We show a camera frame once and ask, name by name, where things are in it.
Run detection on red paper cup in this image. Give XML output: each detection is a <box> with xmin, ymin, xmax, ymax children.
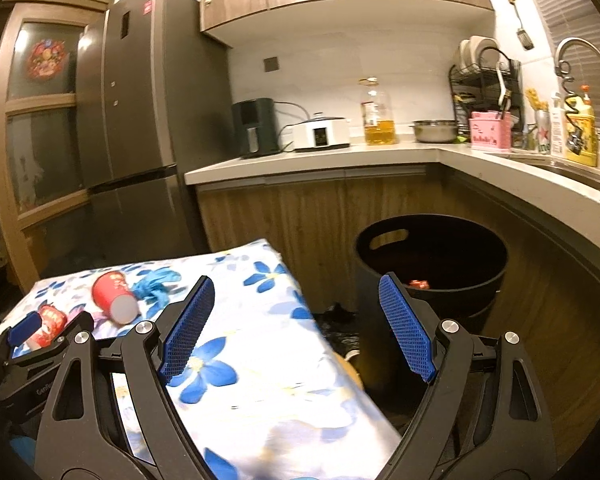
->
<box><xmin>27</xmin><ymin>305</ymin><xmax>69</xmax><ymax>351</ymax></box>
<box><xmin>91</xmin><ymin>270</ymin><xmax>141</xmax><ymax>325</ymax></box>

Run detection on window blinds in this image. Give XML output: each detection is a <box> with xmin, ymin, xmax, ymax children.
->
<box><xmin>512</xmin><ymin>0</ymin><xmax>600</xmax><ymax>126</ymax></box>

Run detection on wooden lower cabinet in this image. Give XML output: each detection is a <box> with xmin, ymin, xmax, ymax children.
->
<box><xmin>195</xmin><ymin>162</ymin><xmax>600</xmax><ymax>461</ymax></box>

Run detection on wooden glass-panel door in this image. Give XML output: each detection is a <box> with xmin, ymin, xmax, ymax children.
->
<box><xmin>0</xmin><ymin>0</ymin><xmax>116</xmax><ymax>286</ymax></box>

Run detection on black power cable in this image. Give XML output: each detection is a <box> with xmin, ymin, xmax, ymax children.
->
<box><xmin>275</xmin><ymin>101</ymin><xmax>311</xmax><ymax>151</ymax></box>

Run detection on black plastic bag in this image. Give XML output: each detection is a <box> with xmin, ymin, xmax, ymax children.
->
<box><xmin>312</xmin><ymin>302</ymin><xmax>362</xmax><ymax>361</ymax></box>

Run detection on cooking oil bottle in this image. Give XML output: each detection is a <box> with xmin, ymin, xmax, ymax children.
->
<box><xmin>358</xmin><ymin>77</ymin><xmax>397</xmax><ymax>146</ymax></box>

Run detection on grey refrigerator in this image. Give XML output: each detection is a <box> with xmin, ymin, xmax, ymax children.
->
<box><xmin>75</xmin><ymin>0</ymin><xmax>233</xmax><ymax>261</ymax></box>

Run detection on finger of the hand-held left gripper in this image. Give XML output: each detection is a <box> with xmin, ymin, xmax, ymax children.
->
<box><xmin>0</xmin><ymin>311</ymin><xmax>41</xmax><ymax>361</ymax></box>
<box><xmin>0</xmin><ymin>311</ymin><xmax>95</xmax><ymax>401</ymax></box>

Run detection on white electric cooker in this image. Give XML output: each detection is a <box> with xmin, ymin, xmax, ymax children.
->
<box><xmin>292</xmin><ymin>114</ymin><xmax>352</xmax><ymax>152</ymax></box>

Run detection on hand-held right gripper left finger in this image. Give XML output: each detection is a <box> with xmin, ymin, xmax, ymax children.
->
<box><xmin>35</xmin><ymin>275</ymin><xmax>216</xmax><ymax>480</ymax></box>

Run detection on black plastic bin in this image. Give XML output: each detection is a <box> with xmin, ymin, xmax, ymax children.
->
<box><xmin>355</xmin><ymin>214</ymin><xmax>510</xmax><ymax>401</ymax></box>

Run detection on large white plate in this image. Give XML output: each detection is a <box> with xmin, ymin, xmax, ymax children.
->
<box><xmin>469</xmin><ymin>35</ymin><xmax>506</xmax><ymax>68</ymax></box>

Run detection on white pump bottle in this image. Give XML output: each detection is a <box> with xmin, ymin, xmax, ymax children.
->
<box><xmin>550</xmin><ymin>92</ymin><xmax>568</xmax><ymax>156</ymax></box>

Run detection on stainless steel bowl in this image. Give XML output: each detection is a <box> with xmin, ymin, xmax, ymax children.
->
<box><xmin>411</xmin><ymin>120</ymin><xmax>460</xmax><ymax>143</ymax></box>

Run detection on yellow detergent bottle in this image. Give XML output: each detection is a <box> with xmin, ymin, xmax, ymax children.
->
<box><xmin>565</xmin><ymin>85</ymin><xmax>599</xmax><ymax>167</ymax></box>

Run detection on floral cloth covered table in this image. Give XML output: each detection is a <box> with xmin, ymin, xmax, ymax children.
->
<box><xmin>0</xmin><ymin>238</ymin><xmax>403</xmax><ymax>480</ymax></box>

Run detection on round wooden stool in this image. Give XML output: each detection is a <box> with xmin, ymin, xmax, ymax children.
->
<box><xmin>339</xmin><ymin>354</ymin><xmax>366</xmax><ymax>392</ymax></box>

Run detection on black air fryer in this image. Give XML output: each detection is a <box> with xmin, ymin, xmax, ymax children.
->
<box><xmin>231</xmin><ymin>98</ymin><xmax>281</xmax><ymax>158</ymax></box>

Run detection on black wire dish rack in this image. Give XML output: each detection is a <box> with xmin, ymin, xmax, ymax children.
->
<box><xmin>448</xmin><ymin>47</ymin><xmax>523</xmax><ymax>136</ymax></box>

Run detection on stainless steel sink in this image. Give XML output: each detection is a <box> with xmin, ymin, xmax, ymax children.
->
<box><xmin>495</xmin><ymin>152</ymin><xmax>600</xmax><ymax>193</ymax></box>

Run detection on silver drink can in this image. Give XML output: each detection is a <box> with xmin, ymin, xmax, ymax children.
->
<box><xmin>534</xmin><ymin>109</ymin><xmax>553</xmax><ymax>153</ymax></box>

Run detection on coiled faucet sprayer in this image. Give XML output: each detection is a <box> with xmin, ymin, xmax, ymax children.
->
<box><xmin>560</xmin><ymin>62</ymin><xmax>588</xmax><ymax>155</ymax></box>

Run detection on chrome curved faucet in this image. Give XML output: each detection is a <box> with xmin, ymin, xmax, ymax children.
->
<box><xmin>555</xmin><ymin>37</ymin><xmax>600</xmax><ymax>198</ymax></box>

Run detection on red round door decoration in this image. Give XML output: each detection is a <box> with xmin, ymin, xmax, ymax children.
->
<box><xmin>26</xmin><ymin>37</ymin><xmax>66</xmax><ymax>80</ymax></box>

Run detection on blue rubber glove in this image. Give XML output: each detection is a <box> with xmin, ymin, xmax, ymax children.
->
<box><xmin>131</xmin><ymin>266</ymin><xmax>182</xmax><ymax>306</ymax></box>

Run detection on hanging metal spatula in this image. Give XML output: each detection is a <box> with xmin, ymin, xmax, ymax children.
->
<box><xmin>503</xmin><ymin>0</ymin><xmax>535</xmax><ymax>51</ymax></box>

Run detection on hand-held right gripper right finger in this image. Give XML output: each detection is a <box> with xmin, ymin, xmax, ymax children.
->
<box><xmin>377</xmin><ymin>271</ymin><xmax>558</xmax><ymax>480</ymax></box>

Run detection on pink utensil holder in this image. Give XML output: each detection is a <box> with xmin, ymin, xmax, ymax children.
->
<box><xmin>469</xmin><ymin>111</ymin><xmax>512</xmax><ymax>151</ymax></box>

